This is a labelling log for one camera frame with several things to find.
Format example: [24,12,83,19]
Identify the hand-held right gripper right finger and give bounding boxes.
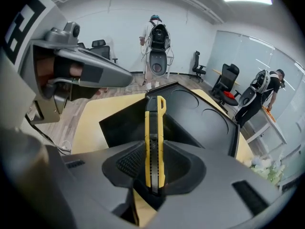
[145,139,291,229]

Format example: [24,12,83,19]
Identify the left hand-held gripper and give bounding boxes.
[0,0,102,130]

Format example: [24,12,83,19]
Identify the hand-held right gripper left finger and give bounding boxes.
[45,139,147,229]

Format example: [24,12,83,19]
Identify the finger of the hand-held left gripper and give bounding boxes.
[53,48,134,89]

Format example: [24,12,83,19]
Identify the yellow black handheld tool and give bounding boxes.
[144,95,167,196]

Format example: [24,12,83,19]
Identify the black box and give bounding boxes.
[98,81,240,158]

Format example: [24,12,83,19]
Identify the person's left hand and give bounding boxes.
[35,55,84,86]

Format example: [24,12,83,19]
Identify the black office chair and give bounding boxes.
[191,50,207,83]
[77,39,119,64]
[209,63,242,107]

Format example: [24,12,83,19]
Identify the white artificial flower bouquet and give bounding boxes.
[247,155,287,185]

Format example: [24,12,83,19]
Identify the white desk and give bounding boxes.
[244,105,288,146]

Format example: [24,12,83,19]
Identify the orange objects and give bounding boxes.
[261,104,277,123]

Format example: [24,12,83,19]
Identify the grey gripper camera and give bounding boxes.
[44,21,81,48]

